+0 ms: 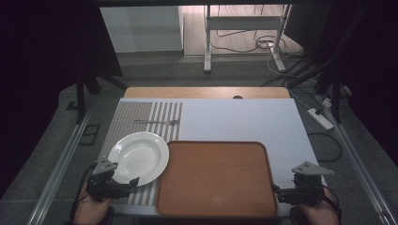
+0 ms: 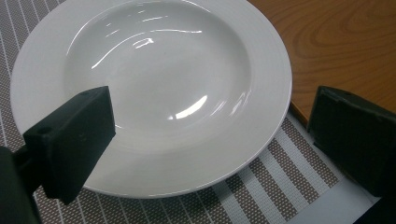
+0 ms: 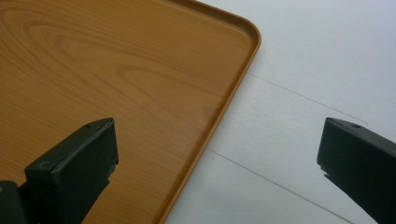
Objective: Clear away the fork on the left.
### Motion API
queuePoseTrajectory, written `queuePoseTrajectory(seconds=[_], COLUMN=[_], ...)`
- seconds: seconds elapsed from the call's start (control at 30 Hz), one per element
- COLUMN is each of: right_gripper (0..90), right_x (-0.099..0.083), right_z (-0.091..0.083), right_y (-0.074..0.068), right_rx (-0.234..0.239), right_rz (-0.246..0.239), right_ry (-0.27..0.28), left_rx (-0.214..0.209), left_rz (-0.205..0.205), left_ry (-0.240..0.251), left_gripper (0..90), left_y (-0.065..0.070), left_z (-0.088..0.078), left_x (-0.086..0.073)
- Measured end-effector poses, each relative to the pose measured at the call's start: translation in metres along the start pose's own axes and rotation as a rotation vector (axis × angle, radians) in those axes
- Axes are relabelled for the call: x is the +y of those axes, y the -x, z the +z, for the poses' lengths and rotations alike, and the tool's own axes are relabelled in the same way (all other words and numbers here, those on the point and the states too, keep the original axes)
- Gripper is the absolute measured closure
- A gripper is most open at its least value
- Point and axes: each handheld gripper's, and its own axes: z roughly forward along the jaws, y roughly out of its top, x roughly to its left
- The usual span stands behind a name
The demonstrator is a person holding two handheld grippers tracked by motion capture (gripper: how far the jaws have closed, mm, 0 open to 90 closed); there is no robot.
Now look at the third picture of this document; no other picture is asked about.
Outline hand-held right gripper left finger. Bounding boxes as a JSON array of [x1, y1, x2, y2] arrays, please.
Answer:
[[19, 117, 120, 224]]

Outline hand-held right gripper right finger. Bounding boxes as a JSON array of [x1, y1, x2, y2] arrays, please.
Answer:
[[316, 117, 396, 224]]

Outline wood-grain tray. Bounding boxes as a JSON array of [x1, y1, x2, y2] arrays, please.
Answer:
[[0, 0, 262, 224]]

